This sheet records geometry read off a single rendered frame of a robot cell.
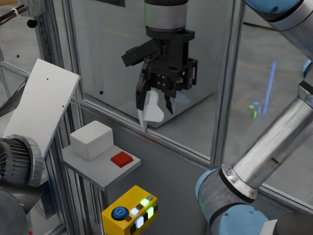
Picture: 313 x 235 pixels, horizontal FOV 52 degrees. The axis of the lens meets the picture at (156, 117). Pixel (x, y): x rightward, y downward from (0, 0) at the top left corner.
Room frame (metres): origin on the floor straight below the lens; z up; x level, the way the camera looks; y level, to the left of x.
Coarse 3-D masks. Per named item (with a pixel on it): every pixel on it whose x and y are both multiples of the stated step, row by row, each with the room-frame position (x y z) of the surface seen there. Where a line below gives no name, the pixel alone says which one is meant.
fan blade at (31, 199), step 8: (0, 184) 0.67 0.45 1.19; (8, 184) 0.67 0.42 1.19; (16, 184) 0.67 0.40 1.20; (24, 184) 0.66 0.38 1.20; (16, 192) 0.63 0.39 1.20; (24, 192) 0.63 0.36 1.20; (32, 192) 0.63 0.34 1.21; (40, 192) 0.62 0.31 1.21; (24, 200) 0.60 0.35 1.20; (32, 200) 0.60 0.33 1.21; (24, 208) 0.57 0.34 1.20
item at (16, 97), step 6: (18, 90) 0.83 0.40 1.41; (12, 96) 0.82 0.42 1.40; (18, 96) 0.78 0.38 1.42; (6, 102) 0.81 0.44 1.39; (12, 102) 0.77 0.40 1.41; (18, 102) 0.74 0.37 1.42; (0, 108) 0.79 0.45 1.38; (6, 108) 0.76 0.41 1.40; (12, 108) 0.73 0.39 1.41; (0, 114) 0.74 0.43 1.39
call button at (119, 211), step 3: (117, 207) 0.68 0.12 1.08; (120, 207) 0.68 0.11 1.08; (123, 207) 0.68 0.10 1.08; (114, 210) 0.67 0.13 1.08; (117, 210) 0.67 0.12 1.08; (120, 210) 0.67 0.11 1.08; (123, 210) 0.67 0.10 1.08; (114, 213) 0.66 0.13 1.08; (117, 213) 0.66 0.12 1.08; (120, 213) 0.66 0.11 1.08; (123, 213) 0.66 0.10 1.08; (126, 213) 0.67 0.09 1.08; (114, 216) 0.66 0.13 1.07; (117, 216) 0.65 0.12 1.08; (120, 216) 0.65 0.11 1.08; (123, 216) 0.65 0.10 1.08
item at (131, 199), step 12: (132, 192) 0.76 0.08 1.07; (144, 192) 0.76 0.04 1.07; (120, 204) 0.71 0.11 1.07; (132, 204) 0.71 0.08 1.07; (108, 216) 0.66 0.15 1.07; (132, 216) 0.66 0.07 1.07; (156, 216) 0.73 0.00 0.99; (108, 228) 0.66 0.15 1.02; (120, 228) 0.62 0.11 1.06; (144, 228) 0.68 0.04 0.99
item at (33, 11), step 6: (18, 0) 1.28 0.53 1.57; (24, 0) 1.28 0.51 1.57; (30, 0) 1.28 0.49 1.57; (36, 0) 1.29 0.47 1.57; (42, 0) 1.35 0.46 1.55; (18, 6) 1.28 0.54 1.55; (24, 6) 1.28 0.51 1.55; (30, 6) 1.28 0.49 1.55; (36, 6) 1.28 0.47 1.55; (42, 6) 1.34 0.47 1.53; (24, 12) 1.28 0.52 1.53; (30, 12) 1.28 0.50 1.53; (36, 12) 1.28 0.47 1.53; (42, 12) 1.33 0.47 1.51
